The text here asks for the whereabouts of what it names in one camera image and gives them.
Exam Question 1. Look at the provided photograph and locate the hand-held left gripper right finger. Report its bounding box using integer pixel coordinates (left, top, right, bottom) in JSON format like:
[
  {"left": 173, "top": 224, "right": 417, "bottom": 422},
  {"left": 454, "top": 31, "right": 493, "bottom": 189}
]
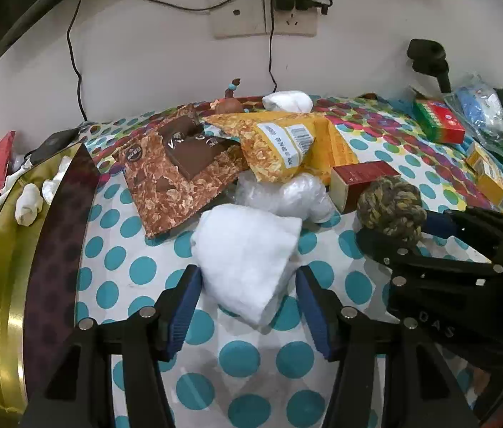
[{"left": 295, "top": 265, "right": 479, "bottom": 428}]

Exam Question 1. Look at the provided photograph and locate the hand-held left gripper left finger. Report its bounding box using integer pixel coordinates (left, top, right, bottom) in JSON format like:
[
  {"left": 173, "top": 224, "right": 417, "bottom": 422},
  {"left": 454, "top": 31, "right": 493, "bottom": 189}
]
[{"left": 20, "top": 264, "right": 203, "bottom": 428}]

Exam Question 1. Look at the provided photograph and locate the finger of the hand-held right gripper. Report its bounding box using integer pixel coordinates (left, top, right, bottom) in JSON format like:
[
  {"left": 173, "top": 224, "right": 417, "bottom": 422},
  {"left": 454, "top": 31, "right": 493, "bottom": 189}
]
[
  {"left": 421, "top": 207, "right": 503, "bottom": 255},
  {"left": 356, "top": 227, "right": 503, "bottom": 279}
]

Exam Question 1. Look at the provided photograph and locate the knotted rope ball toy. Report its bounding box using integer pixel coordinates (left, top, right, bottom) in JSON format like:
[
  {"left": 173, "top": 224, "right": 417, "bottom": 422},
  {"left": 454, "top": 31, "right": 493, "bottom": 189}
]
[{"left": 357, "top": 176, "right": 427, "bottom": 238}]

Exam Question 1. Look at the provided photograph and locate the white cloth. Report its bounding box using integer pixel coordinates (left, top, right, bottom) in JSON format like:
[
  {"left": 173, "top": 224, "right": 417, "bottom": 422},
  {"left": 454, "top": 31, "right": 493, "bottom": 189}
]
[{"left": 191, "top": 204, "right": 302, "bottom": 327}]

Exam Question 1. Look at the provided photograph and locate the brown chocolate cereal packet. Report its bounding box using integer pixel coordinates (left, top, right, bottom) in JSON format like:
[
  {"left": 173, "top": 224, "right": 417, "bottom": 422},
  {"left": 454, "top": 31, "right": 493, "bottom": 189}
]
[{"left": 112, "top": 104, "right": 252, "bottom": 238}]

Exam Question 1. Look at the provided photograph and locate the round gold rimmed tin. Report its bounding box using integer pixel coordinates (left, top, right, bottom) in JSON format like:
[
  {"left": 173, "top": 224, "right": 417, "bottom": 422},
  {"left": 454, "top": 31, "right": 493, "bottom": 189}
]
[{"left": 0, "top": 143, "right": 101, "bottom": 415}]

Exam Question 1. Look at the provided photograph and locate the yellow snack packet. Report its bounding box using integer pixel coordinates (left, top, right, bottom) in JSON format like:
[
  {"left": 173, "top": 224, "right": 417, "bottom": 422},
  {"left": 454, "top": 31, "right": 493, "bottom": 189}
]
[{"left": 202, "top": 111, "right": 359, "bottom": 183}]

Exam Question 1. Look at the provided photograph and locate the yellow box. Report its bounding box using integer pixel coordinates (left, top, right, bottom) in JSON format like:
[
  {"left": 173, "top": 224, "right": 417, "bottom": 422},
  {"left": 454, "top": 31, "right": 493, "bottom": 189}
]
[{"left": 466, "top": 142, "right": 503, "bottom": 215}]

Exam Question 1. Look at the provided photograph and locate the dark red small box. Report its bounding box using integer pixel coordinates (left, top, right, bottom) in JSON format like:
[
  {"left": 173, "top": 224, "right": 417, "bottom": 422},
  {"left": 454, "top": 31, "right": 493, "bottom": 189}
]
[{"left": 332, "top": 160, "right": 401, "bottom": 214}]

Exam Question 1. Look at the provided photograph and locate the polka dot tablecloth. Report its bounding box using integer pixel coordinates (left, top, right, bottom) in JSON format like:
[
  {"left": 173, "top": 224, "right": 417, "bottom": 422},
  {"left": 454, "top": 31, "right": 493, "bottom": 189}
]
[{"left": 73, "top": 93, "right": 503, "bottom": 428}]

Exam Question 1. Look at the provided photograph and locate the crumpled clear plastic bag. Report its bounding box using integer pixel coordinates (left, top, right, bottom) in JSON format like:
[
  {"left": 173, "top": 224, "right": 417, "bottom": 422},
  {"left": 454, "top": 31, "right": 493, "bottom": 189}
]
[{"left": 234, "top": 172, "right": 337, "bottom": 224}]

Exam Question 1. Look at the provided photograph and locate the red and green box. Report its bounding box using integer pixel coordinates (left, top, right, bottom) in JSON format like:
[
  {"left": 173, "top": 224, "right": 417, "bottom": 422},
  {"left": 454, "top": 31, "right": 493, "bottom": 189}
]
[{"left": 413, "top": 98, "right": 465, "bottom": 144}]

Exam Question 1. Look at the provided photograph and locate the clear bag of blue items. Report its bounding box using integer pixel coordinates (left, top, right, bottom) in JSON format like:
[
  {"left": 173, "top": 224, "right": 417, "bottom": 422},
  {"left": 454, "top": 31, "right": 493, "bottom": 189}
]
[{"left": 443, "top": 73, "right": 503, "bottom": 165}]

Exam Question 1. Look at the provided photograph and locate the rolled white sock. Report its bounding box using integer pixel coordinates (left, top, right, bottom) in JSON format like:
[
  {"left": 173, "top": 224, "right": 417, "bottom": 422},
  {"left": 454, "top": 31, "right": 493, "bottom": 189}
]
[{"left": 263, "top": 90, "right": 314, "bottom": 113}]

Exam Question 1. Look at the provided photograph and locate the crumpled white tissue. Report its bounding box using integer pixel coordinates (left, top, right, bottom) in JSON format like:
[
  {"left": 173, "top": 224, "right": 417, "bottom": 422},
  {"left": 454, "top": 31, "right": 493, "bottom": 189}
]
[
  {"left": 42, "top": 156, "right": 71, "bottom": 206},
  {"left": 15, "top": 183, "right": 40, "bottom": 226}
]

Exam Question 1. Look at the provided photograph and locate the brown round ball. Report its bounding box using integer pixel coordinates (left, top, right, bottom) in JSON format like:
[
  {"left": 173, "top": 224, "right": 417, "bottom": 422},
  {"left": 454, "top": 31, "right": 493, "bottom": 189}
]
[{"left": 215, "top": 97, "right": 244, "bottom": 116}]

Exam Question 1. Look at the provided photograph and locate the black flat device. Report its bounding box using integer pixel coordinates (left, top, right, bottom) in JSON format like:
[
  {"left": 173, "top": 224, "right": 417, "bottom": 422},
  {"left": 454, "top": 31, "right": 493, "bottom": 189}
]
[{"left": 31, "top": 128, "right": 83, "bottom": 163}]

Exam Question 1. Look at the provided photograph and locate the black clamp mount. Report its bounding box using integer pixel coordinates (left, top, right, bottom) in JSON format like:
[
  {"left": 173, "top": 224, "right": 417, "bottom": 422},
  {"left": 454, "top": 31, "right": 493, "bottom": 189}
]
[{"left": 407, "top": 39, "right": 452, "bottom": 92}]

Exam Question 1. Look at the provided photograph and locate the black adapter cable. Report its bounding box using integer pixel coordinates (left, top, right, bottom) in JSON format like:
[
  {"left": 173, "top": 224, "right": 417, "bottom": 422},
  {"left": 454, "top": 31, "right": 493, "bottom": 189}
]
[{"left": 268, "top": 9, "right": 278, "bottom": 94}]

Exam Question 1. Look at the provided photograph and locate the black wall plug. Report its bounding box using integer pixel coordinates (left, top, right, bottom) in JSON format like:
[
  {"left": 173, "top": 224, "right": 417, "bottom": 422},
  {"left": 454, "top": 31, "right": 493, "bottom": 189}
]
[{"left": 295, "top": 0, "right": 328, "bottom": 15}]

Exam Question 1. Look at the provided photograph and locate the white wall socket plate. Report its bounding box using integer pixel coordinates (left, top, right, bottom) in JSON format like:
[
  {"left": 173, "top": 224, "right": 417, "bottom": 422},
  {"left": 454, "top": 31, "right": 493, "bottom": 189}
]
[{"left": 209, "top": 0, "right": 319, "bottom": 39}]

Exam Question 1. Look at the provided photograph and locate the black hanging cable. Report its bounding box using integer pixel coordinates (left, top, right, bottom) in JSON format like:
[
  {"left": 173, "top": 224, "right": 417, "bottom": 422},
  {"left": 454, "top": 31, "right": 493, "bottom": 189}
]
[{"left": 66, "top": 0, "right": 89, "bottom": 123}]

